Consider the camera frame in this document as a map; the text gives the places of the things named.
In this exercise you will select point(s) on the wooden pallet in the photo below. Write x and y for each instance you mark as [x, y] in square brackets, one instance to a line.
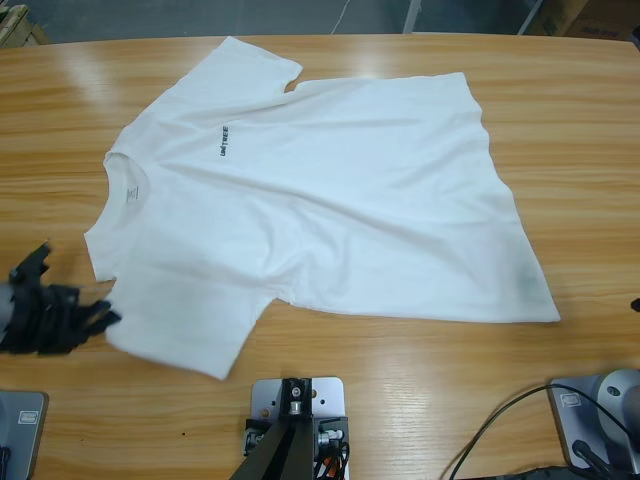
[20, 25]

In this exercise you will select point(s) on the white t-shirt with black logo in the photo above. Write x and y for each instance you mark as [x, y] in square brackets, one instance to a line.
[325, 200]

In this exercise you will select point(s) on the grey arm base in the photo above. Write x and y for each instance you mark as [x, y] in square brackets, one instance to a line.
[25, 445]
[615, 400]

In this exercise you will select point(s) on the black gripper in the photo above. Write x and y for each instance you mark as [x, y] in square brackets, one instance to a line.
[45, 320]

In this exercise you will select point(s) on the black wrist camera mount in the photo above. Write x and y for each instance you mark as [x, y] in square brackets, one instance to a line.
[32, 262]

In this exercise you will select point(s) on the tan cardboard box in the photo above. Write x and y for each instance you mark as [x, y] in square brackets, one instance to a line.
[560, 20]

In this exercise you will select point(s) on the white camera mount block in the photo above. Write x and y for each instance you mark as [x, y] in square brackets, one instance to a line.
[330, 395]

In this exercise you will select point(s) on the dark camera post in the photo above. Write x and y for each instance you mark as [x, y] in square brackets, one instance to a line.
[280, 455]

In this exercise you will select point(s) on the white metal frame leg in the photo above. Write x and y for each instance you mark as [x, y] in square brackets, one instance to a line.
[412, 15]
[531, 15]

